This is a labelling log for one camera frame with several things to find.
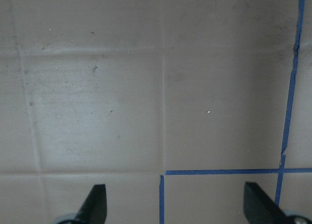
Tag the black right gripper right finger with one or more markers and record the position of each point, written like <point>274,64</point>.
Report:
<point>259,208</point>

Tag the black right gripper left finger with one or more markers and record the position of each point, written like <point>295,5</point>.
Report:
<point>94,208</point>

